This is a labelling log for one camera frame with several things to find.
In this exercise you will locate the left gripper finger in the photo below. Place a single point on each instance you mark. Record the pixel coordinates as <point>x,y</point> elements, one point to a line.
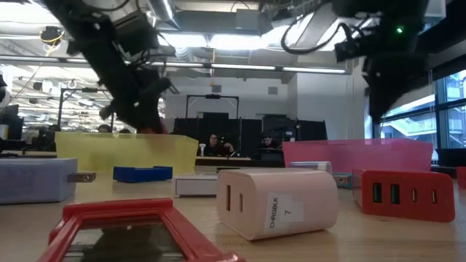
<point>151,122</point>
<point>129,125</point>

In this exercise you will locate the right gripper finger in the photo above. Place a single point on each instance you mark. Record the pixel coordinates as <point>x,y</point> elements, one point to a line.
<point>382,103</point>

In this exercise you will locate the blue rectangular case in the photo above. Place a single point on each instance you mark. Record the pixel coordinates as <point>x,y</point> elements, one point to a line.
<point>142,175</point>

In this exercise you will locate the white box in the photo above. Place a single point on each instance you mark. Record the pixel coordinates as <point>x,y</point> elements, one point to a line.
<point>196,186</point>

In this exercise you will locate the lavender four-port charger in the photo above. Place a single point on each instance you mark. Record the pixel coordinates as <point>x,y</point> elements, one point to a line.
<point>309,166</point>

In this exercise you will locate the red four-port charger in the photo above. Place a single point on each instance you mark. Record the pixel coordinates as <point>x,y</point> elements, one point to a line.
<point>404,211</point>

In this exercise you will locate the lavender wall charger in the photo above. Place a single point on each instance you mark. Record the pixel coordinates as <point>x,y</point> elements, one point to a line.
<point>32,180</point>

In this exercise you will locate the pink labelled charger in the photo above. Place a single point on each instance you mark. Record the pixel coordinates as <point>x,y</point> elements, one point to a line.
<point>255,196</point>

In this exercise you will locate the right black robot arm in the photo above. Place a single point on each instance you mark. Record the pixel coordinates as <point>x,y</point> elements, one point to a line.
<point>386,14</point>

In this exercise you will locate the person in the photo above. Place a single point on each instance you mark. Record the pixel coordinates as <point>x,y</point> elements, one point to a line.
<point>124,130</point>
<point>104,129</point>
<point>267,142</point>
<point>213,147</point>

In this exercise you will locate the black rig stand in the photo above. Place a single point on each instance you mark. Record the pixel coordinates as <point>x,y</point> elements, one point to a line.
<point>90,90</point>

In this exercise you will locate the yellow translucent bin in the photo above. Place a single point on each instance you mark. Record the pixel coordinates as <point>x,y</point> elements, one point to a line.
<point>91,153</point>

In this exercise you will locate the red translucent bin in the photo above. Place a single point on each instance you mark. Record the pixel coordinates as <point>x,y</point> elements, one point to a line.
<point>364,154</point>

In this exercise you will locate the red framed case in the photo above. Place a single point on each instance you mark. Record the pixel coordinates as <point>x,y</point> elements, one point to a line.
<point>120,209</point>

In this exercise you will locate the teal case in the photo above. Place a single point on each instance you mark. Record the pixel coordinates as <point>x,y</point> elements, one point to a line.
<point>342,180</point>

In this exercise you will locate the black monitor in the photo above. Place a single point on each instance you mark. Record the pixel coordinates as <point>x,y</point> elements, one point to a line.
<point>451,157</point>
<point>12,123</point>

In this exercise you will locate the ceiling light strip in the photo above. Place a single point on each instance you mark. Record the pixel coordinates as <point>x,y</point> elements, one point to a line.
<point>240,67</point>

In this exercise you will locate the grey ceiling box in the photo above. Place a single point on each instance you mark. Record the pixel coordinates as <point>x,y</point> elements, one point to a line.
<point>247,20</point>

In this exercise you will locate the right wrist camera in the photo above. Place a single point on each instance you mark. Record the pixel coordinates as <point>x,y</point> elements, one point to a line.
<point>349,51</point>

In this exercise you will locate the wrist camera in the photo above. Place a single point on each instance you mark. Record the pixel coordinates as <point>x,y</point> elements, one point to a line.
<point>134,32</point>
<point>349,51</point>

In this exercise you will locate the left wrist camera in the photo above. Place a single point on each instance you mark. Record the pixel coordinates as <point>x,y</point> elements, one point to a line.
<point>134,32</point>

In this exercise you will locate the black gantry frame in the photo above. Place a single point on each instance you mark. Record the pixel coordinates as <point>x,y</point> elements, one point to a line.
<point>212,96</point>

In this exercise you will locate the round silver duct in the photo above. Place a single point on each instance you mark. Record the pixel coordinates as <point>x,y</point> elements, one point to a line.
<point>162,11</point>

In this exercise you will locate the black partition wall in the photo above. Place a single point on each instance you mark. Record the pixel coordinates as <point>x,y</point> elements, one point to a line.
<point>247,131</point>

